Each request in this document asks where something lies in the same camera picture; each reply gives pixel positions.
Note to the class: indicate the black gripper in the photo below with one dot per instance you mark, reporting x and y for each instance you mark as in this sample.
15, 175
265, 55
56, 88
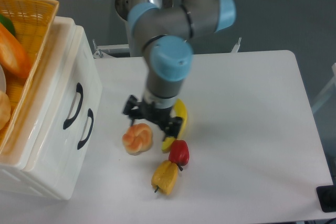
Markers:
136, 110

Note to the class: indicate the white plastic drawer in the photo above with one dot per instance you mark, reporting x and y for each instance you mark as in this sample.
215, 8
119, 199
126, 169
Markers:
79, 86

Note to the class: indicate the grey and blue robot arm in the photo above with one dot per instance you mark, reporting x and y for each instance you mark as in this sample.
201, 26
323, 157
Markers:
162, 35

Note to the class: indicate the white plastic drawer cabinet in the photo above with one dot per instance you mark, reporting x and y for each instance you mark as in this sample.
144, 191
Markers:
18, 148

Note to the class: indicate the lower white drawer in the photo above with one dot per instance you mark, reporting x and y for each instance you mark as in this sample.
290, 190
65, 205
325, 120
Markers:
58, 155

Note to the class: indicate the toy bread roll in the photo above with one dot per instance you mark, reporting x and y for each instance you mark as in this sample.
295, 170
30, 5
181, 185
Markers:
138, 138

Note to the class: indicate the yellow toy banana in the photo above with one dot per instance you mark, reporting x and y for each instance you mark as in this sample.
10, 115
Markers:
180, 111

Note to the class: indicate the red toy bell pepper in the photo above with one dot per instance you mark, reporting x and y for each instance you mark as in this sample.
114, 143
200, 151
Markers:
179, 153

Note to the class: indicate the yellow toy bell pepper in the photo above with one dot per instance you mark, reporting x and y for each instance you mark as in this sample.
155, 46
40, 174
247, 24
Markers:
164, 177

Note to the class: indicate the orange toy baguette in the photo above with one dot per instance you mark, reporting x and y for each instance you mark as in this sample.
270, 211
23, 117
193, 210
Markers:
11, 51

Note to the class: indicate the yellow woven plastic basket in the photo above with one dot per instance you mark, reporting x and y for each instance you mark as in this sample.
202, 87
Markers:
32, 20

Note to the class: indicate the green toy vegetable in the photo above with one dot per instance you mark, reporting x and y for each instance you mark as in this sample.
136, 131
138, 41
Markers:
7, 23

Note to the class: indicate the black device at table edge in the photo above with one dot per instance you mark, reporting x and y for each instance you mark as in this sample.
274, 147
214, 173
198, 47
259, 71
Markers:
326, 196

